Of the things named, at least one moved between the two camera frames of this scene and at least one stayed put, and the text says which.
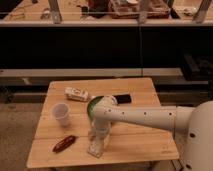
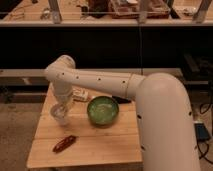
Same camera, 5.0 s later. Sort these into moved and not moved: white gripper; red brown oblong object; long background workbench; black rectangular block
Moved: white gripper
Not moved: black rectangular block; long background workbench; red brown oblong object
